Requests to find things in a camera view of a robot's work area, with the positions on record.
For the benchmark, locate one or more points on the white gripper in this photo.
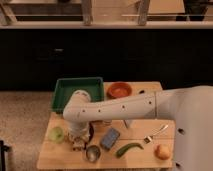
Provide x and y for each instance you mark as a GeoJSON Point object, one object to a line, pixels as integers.
{"type": "Point", "coordinates": [80, 129]}

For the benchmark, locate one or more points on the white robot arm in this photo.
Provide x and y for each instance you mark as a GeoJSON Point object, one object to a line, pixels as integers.
{"type": "Point", "coordinates": [190, 108]}

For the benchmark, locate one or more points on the small metal bowl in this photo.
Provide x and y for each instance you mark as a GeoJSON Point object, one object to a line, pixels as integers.
{"type": "Point", "coordinates": [93, 153]}

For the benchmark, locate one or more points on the orange bowl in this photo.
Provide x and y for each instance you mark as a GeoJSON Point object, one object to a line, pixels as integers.
{"type": "Point", "coordinates": [119, 90]}

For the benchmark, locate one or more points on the green apple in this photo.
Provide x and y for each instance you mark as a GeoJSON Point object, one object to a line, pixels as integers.
{"type": "Point", "coordinates": [56, 135]}

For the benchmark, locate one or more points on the white cup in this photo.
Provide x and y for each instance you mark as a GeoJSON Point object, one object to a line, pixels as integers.
{"type": "Point", "coordinates": [107, 122]}

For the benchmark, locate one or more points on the blue sponge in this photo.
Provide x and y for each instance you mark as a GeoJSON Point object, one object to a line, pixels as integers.
{"type": "Point", "coordinates": [109, 139]}

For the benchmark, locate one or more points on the green chili pepper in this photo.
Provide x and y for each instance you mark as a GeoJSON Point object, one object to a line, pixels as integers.
{"type": "Point", "coordinates": [120, 152]}

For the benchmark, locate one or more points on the silver knife blade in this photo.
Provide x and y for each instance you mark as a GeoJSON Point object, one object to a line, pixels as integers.
{"type": "Point", "coordinates": [127, 123]}

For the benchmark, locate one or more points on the silver fork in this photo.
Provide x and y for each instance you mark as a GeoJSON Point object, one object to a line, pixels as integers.
{"type": "Point", "coordinates": [150, 138]}

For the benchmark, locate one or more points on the yellow orange fruit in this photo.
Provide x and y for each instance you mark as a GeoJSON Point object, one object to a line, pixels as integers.
{"type": "Point", "coordinates": [162, 152]}

